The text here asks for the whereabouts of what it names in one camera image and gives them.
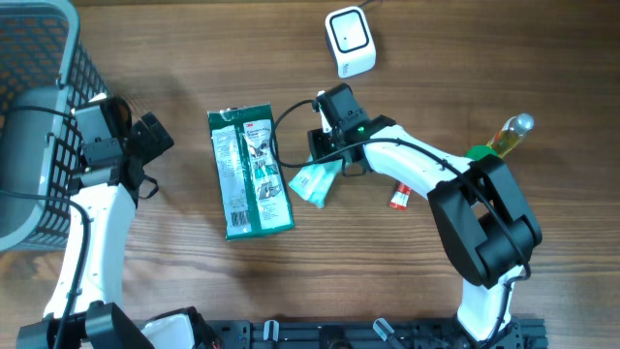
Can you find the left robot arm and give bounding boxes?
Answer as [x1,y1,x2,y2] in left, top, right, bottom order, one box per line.
[16,97,173,348]

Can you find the red stick sachet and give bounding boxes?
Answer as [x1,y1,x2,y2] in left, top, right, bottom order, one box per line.
[388,182,412,210]

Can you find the right camera cable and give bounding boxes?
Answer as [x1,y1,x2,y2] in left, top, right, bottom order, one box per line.
[269,99,533,340]

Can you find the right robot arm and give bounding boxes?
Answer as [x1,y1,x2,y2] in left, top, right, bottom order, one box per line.
[308,83,542,347]

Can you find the teal packet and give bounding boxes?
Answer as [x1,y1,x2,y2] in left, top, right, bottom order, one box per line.
[289,160,342,208]

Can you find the green 3M product package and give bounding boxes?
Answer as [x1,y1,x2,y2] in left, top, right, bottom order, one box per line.
[207,104,295,240]

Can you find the small yellow oil bottle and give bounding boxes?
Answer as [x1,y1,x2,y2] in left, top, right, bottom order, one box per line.
[486,113,535,158]

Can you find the camera cable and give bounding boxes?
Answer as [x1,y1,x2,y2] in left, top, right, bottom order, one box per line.
[269,99,533,340]
[0,106,93,349]

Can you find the left camera cable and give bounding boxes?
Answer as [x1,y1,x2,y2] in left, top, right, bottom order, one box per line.
[0,106,93,349]

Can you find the white barcode scanner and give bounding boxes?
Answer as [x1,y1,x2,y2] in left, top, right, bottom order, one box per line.
[325,6,377,79]

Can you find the grey plastic shopping basket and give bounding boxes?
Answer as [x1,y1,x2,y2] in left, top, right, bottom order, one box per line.
[1,0,109,250]

